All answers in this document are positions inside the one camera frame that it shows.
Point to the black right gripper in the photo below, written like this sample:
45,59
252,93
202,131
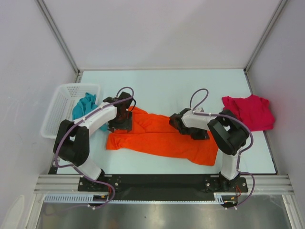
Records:
203,135

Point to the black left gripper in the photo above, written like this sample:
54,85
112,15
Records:
126,125

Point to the orange t-shirt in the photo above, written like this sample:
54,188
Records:
152,134

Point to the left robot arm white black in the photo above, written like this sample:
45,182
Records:
72,143

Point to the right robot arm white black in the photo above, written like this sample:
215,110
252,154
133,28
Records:
229,133

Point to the teal t-shirt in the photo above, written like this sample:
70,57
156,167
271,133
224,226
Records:
84,106

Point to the white plastic basket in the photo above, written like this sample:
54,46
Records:
64,100

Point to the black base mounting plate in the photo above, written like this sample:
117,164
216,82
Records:
165,187

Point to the magenta folded t-shirt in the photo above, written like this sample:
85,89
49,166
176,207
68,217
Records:
253,111

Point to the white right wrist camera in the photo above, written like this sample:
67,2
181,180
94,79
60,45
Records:
199,110

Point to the white slotted cable duct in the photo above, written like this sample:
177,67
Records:
92,199

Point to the aluminium frame rail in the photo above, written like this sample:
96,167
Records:
264,184

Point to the left corner frame post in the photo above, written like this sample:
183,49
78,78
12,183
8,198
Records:
57,34

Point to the corner frame post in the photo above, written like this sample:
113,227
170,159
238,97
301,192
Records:
57,34
267,31

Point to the right corner frame post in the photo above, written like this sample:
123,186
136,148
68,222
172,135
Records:
267,31

